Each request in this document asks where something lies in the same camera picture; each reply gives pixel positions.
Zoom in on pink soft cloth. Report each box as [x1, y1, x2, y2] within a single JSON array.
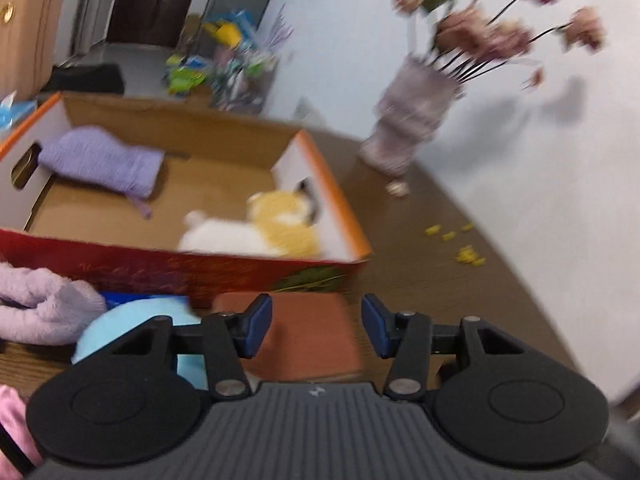
[[0, 385, 43, 476]]

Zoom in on black floor bag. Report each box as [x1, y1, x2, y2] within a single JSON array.
[[42, 62, 125, 96]]

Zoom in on peach suitcase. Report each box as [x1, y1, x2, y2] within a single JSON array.
[[0, 0, 67, 101]]

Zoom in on blue patterned tissue pack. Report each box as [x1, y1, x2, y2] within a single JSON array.
[[0, 91, 38, 131]]

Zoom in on purple knit hat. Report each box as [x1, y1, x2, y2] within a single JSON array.
[[37, 126, 167, 220]]

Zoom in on light blue soft pad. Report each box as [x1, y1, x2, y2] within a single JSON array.
[[71, 296, 208, 391]]

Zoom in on red cardboard box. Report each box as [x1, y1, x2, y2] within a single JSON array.
[[0, 91, 373, 311]]

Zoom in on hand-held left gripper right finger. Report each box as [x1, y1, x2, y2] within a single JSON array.
[[361, 293, 531, 403]]

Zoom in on yellow white plush toy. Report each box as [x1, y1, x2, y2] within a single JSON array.
[[177, 190, 323, 261]]

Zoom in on pink artificial flowers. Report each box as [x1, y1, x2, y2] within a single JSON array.
[[392, 0, 608, 91]]

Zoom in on lavender fluffy cloth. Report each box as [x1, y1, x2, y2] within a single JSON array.
[[0, 262, 108, 346]]

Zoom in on dark entrance door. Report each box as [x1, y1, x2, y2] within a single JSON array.
[[107, 0, 211, 48]]

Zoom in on blue tissue packet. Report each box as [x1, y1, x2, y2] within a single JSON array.
[[97, 291, 146, 308]]

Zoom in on scattered yellow petals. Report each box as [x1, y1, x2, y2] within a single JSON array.
[[424, 221, 487, 267]]

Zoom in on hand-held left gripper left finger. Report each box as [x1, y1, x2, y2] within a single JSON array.
[[107, 292, 273, 402]]

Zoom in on brown soft cushion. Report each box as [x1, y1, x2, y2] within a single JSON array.
[[212, 292, 368, 381]]

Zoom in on pale ribbed vase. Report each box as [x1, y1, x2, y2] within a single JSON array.
[[359, 55, 463, 178]]

